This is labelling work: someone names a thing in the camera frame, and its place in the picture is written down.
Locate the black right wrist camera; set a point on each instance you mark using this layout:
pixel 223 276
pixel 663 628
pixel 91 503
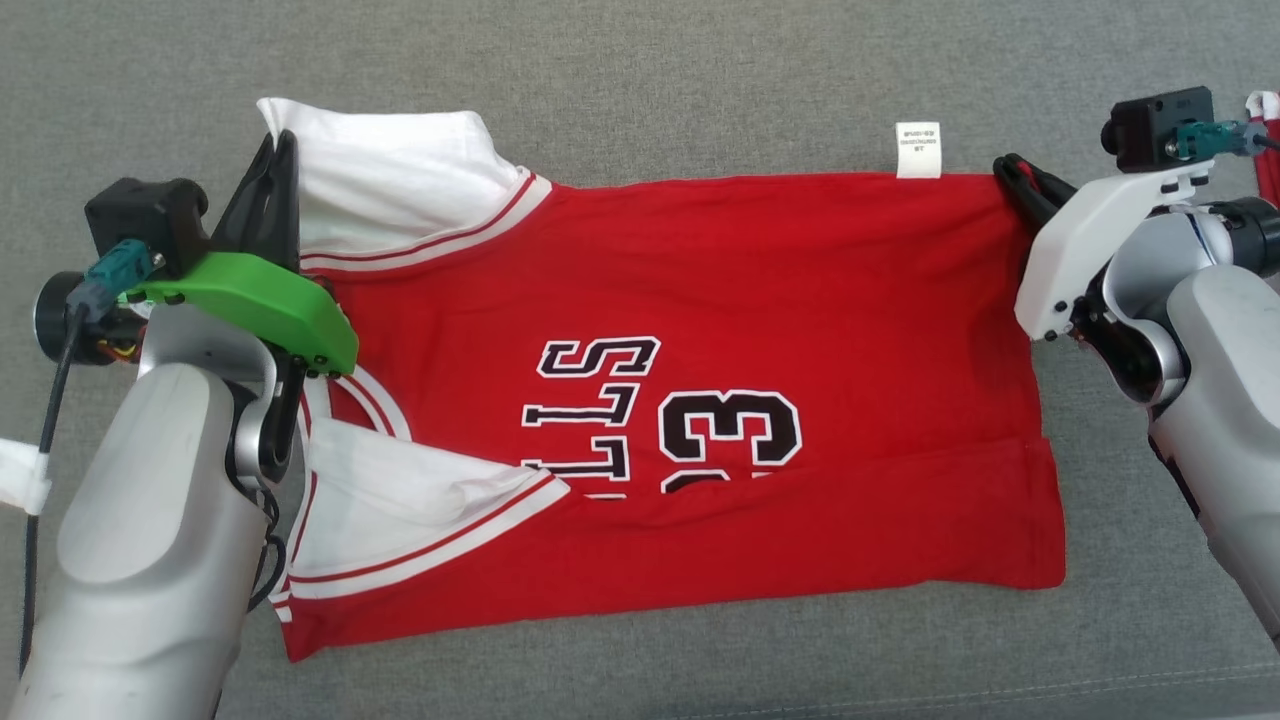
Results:
pixel 1150 125

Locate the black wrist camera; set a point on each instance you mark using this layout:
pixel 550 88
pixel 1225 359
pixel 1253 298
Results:
pixel 1150 125
pixel 145 220

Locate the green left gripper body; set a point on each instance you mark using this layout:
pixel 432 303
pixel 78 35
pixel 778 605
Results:
pixel 260 305

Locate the red white basketball jersey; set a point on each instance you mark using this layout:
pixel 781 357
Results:
pixel 750 280

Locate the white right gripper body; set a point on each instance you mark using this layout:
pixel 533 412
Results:
pixel 1100 250

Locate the red shorts white stripe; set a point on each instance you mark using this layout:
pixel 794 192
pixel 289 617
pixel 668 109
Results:
pixel 1268 150

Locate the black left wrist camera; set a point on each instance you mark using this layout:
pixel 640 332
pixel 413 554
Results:
pixel 145 220

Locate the grey fabric sofa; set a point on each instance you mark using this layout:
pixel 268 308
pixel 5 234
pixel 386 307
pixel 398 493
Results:
pixel 640 60

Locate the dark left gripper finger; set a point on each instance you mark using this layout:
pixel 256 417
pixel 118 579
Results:
pixel 292 200
pixel 250 215

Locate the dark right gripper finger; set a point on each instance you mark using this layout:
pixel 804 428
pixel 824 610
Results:
pixel 1020 185
pixel 1055 185

